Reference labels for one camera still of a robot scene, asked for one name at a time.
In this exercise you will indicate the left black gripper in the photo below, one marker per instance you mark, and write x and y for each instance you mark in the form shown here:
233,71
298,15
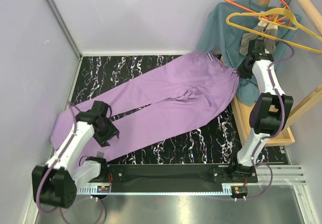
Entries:
112,131

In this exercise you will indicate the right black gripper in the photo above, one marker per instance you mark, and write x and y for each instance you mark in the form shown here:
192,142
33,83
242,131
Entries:
244,75

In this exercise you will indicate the purple trousers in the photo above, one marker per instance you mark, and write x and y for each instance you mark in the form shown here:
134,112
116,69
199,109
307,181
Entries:
181,96

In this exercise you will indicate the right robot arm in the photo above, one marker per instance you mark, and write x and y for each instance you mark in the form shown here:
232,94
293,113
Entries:
245,159

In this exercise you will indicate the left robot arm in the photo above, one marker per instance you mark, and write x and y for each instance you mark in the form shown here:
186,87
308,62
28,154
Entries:
57,181

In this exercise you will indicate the grey beige cloth bag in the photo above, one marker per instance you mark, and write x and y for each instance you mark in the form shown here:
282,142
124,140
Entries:
263,27

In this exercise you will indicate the teal t-shirt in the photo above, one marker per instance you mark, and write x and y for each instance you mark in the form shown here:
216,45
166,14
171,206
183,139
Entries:
221,38

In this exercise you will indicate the wooden clothes rack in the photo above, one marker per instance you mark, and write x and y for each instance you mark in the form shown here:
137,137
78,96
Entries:
269,105

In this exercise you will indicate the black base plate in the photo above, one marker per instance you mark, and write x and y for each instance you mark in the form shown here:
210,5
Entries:
175,178

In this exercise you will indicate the aluminium frame rail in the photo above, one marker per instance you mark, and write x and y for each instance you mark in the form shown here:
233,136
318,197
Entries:
63,27

